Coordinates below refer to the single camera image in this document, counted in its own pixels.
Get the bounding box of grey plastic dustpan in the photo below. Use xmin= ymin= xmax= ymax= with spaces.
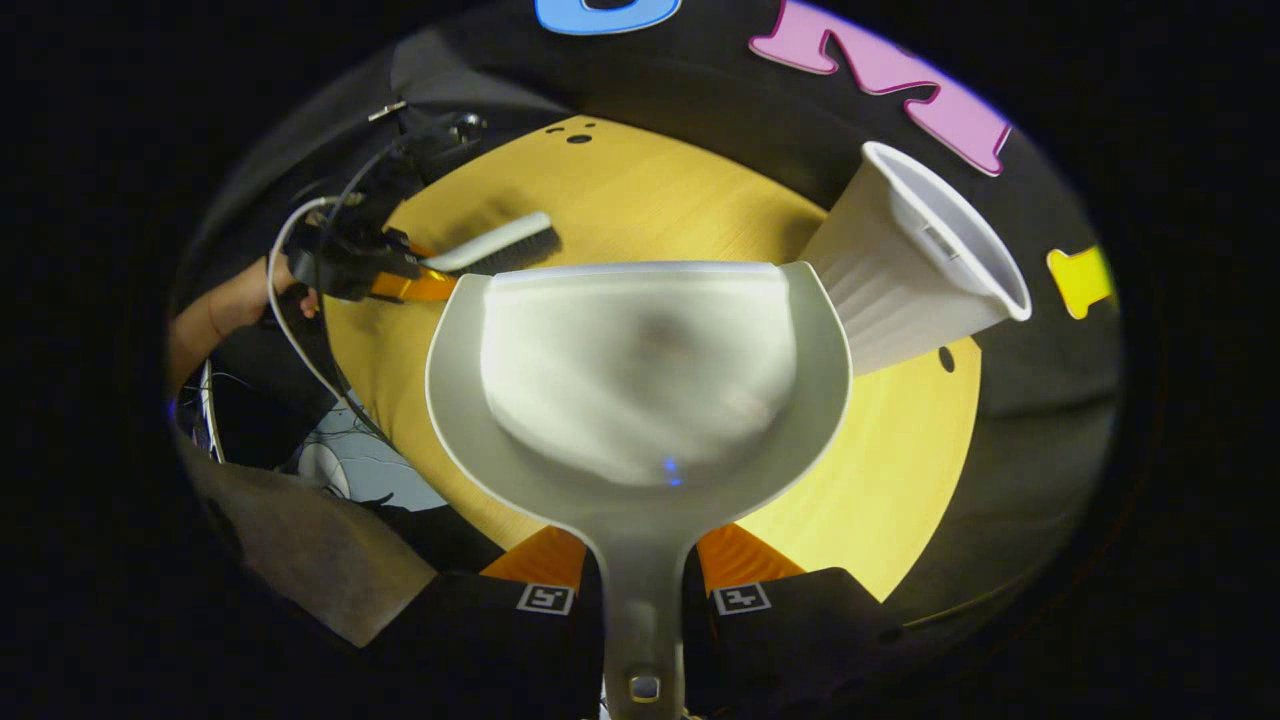
xmin=426 ymin=260 xmax=854 ymax=720

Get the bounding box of white cable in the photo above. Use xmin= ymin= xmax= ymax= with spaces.
xmin=266 ymin=195 xmax=363 ymax=413

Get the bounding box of small grey broom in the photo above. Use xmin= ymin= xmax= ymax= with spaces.
xmin=420 ymin=210 xmax=561 ymax=277

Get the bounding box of tan cloth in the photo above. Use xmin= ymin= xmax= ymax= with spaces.
xmin=180 ymin=440 xmax=443 ymax=649

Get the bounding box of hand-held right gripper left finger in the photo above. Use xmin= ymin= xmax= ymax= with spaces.
xmin=365 ymin=524 xmax=607 ymax=720

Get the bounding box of white ribbed garbage bin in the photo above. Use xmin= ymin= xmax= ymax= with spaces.
xmin=797 ymin=140 xmax=1034 ymax=377

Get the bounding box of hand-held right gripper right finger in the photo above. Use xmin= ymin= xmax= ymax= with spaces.
xmin=683 ymin=522 xmax=906 ymax=720

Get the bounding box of silver metal frame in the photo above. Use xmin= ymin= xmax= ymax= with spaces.
xmin=195 ymin=360 xmax=229 ymax=467

